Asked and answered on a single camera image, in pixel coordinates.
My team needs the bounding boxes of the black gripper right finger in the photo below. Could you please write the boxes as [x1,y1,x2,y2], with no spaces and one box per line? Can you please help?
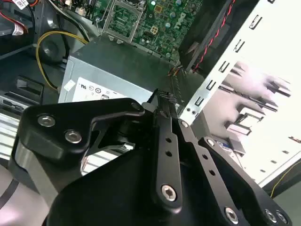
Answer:
[164,90,293,226]

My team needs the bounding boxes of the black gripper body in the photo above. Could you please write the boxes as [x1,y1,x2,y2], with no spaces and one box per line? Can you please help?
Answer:
[46,141,228,226]

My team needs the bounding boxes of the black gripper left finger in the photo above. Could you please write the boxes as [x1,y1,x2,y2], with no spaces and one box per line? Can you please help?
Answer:
[8,89,184,210]

